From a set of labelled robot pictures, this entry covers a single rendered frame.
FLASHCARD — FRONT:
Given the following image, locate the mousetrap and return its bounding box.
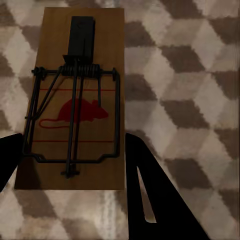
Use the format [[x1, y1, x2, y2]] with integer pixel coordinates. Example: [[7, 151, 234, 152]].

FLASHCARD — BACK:
[[14, 7, 125, 191]]

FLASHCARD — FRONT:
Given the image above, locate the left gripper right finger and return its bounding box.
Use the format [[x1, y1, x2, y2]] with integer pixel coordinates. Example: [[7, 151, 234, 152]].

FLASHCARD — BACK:
[[125, 133, 210, 240]]

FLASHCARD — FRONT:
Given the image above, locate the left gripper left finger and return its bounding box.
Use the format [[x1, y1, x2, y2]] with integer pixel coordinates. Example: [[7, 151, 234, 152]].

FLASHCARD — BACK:
[[0, 133, 24, 193]]

